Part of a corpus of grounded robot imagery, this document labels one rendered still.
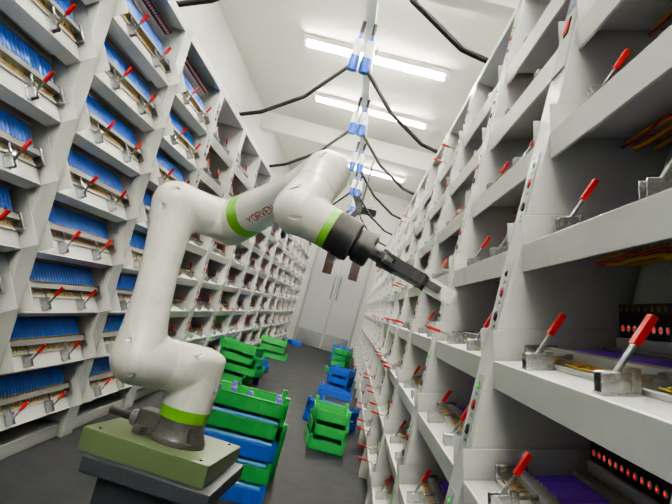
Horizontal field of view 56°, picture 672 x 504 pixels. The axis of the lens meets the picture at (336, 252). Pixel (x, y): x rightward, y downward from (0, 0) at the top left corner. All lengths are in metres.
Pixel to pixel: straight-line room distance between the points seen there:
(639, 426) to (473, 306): 1.24
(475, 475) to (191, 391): 0.80
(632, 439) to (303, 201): 0.88
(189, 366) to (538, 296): 0.89
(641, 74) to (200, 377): 1.21
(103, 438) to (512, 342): 1.00
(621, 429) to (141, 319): 1.20
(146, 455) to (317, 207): 0.72
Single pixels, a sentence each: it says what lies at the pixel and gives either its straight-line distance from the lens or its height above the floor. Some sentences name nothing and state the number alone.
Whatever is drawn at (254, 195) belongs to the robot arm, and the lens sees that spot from 1.60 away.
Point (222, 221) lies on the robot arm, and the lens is 1.70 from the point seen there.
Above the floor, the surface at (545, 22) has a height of 1.52.
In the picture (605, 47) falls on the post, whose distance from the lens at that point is 1.24.
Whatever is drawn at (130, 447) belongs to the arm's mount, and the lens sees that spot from 1.63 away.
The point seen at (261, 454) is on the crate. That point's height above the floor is 0.18.
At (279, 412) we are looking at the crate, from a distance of 2.38.
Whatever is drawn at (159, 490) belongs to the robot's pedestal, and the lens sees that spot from 1.60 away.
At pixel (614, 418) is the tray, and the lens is 0.63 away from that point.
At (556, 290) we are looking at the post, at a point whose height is 0.89.
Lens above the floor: 0.77
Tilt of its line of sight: 5 degrees up
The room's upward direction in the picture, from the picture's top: 15 degrees clockwise
